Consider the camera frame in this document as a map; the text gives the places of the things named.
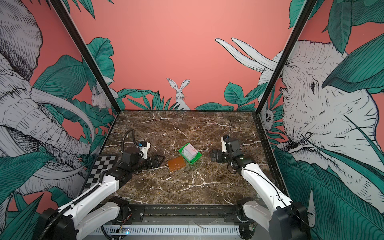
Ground black white checkerboard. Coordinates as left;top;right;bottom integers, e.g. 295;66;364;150
83;154;119;192

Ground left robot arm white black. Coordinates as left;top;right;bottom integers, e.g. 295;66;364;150
33;151;165;240

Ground black frame post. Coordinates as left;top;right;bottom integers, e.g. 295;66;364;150
256;0;317;115
50;0;121;114

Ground brown leather card holder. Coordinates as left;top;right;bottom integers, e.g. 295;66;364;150
167;156;186;172

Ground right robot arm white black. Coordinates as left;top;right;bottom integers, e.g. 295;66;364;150
211;135;312;240

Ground left camera black cable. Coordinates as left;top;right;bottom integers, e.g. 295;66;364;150
121;128;142;154

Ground right black frame post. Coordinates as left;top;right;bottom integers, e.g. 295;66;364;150
256;0;317;115

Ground stack of credit cards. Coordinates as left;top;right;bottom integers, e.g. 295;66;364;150
182;144;198;162

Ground green plastic tray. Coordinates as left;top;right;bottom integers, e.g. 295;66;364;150
179;143;202;165

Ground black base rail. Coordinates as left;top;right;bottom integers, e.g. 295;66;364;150
126;204;250;225

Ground left black frame post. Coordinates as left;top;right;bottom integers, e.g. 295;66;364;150
50;0;121;114

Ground white slotted cable duct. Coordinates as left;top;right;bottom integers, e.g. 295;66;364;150
104;225;240;236

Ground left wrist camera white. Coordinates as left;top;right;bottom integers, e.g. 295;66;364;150
139;141;151;159

